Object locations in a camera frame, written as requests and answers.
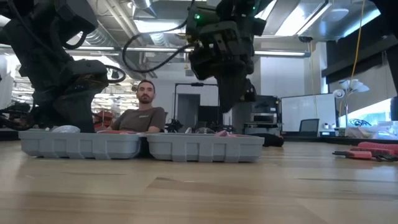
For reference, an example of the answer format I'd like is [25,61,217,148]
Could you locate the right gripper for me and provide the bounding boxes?
[188,22,256,113]

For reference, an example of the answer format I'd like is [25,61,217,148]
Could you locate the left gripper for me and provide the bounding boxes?
[30,59,109,134]

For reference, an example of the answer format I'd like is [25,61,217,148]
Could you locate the pink tool handle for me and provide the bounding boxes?
[96,129,137,135]

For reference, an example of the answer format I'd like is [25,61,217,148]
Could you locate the black work glove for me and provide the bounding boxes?
[251,133,285,147]

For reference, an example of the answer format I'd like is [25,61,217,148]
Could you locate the grey plastic tool case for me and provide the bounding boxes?
[17,129,265,164]

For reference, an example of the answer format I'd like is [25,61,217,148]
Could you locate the small pink black-tipped tool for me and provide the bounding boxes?
[331,150,398,162]

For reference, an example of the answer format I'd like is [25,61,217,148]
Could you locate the red tool cabinet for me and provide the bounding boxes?
[93,110,115,131]

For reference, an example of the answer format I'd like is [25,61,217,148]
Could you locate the black equipment cabinet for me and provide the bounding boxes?
[248,95,280,135]

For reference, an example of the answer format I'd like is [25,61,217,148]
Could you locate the silver oven appliance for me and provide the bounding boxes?
[250,112,277,124]

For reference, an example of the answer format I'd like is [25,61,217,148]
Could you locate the long tube ceiling light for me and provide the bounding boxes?
[0,43,312,58]

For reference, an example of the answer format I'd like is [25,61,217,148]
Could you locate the whiteboard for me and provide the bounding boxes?
[279,93,337,133]

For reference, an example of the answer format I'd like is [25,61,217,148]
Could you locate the person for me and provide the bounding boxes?
[105,79,166,134]

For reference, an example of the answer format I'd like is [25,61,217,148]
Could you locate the grey mesh office chair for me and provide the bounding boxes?
[298,118,320,136]

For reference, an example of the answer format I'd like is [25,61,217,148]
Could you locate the white multi-head floor lamp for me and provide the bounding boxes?
[332,78,371,137]

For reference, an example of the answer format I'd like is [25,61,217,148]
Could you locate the white ceiling disc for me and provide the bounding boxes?
[326,7,349,22]

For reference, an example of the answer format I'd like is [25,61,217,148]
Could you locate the clear plastic bag pile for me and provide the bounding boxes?
[341,119,398,141]

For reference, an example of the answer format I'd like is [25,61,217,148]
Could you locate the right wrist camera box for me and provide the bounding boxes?
[241,78,257,103]

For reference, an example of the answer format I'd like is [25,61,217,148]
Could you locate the black rig frame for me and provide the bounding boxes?
[173,82,221,131]

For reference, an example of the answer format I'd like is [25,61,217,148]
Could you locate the black looped cable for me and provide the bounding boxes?
[104,64,127,84]
[121,17,196,74]

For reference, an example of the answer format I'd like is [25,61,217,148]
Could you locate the black cable bundle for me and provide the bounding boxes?
[349,118,373,128]

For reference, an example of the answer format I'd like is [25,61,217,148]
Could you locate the yellow hanging cable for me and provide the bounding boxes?
[350,0,365,80]

